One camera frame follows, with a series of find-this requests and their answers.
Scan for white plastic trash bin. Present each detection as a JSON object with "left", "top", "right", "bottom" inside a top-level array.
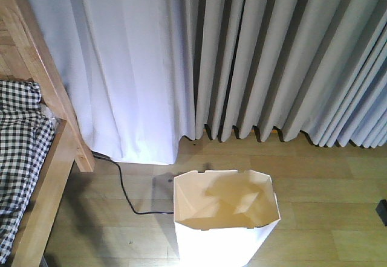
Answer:
[{"left": 174, "top": 170, "right": 281, "bottom": 266}]

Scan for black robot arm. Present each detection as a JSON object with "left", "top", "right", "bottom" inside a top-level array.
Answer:
[{"left": 376, "top": 199, "right": 387, "bottom": 226}]

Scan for white pleated curtain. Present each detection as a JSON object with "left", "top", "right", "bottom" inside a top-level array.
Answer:
[{"left": 29, "top": 0, "right": 386, "bottom": 164}]

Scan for black white checkered bedding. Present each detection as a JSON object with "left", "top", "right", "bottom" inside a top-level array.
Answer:
[{"left": 1, "top": 80, "right": 54, "bottom": 263}]

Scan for black power cord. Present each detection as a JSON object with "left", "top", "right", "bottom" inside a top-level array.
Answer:
[{"left": 92, "top": 150, "right": 175, "bottom": 216}]

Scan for wooden bed frame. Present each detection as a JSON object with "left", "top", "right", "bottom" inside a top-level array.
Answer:
[{"left": 1, "top": 0, "right": 95, "bottom": 266}]

